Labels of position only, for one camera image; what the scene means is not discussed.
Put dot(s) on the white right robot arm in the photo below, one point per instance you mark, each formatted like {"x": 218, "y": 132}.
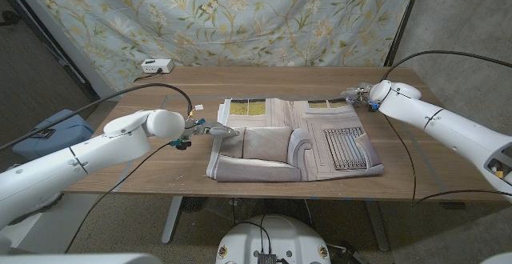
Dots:
{"x": 448, "y": 128}

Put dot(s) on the sofa print cloth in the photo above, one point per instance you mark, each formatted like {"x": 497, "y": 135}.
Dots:
{"x": 268, "y": 144}

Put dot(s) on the black round wall fixture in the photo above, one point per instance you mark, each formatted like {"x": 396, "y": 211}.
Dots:
{"x": 10, "y": 17}

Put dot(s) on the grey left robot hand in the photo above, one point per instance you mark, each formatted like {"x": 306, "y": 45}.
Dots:
{"x": 216, "y": 130}

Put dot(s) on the floral print backdrop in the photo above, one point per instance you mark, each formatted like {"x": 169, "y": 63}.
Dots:
{"x": 240, "y": 20}

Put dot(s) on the white floor board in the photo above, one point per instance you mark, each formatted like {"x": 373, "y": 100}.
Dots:
{"x": 52, "y": 228}

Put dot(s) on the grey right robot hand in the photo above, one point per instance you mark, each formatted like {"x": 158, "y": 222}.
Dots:
{"x": 360, "y": 94}

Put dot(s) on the black round fan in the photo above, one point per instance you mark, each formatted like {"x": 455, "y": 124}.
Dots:
{"x": 194, "y": 204}

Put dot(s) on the black backdrop stand pole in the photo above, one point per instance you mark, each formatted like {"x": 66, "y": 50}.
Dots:
{"x": 404, "y": 20}

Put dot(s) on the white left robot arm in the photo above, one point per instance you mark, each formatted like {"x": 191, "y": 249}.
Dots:
{"x": 100, "y": 152}

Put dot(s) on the white table leg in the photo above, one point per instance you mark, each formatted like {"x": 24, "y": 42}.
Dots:
{"x": 172, "y": 220}

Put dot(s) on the black slanted wall strip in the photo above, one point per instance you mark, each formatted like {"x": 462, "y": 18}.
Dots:
{"x": 60, "y": 52}

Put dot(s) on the grey table leg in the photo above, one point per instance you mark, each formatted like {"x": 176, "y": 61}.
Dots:
{"x": 378, "y": 228}

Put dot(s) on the white power strip box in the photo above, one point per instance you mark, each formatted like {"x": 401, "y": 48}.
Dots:
{"x": 157, "y": 66}

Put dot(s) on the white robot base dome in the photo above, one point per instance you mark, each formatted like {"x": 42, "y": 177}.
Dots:
{"x": 276, "y": 236}

